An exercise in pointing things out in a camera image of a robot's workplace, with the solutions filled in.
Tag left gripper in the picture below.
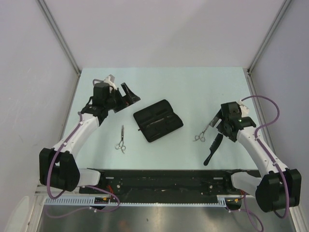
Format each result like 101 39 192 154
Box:
104 83 140 113

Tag black handle comb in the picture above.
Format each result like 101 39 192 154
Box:
203 145 217 166

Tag black zip tool case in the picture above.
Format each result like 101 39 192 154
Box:
133 99 183 143

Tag long black barber comb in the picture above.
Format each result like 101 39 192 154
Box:
143 115 173 128

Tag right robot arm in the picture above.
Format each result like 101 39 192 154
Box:
211 101 302 212

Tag right silver scissors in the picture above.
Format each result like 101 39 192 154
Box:
193 123 211 142

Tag silver scissors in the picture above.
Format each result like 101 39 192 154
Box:
115 125 126 154
193 123 211 142

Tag left silver scissors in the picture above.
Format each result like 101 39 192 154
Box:
115 125 126 154

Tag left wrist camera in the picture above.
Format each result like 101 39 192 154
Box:
104 74 117 89

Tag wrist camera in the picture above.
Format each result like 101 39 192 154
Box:
237 100 250 117
104 74 117 89

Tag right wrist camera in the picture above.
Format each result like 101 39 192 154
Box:
237 100 250 117

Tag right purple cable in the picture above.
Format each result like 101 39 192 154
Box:
241 95 290 230

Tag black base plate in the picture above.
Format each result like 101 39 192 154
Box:
79 170 241 203

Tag white cable duct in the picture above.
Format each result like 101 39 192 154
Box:
44 195 242 207

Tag left aluminium frame post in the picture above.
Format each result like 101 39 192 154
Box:
36 0 81 76

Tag aluminium frame post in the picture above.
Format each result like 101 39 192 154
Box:
36 0 81 76
247 0 294 73

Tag right aluminium frame post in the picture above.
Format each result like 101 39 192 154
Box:
247 0 294 73

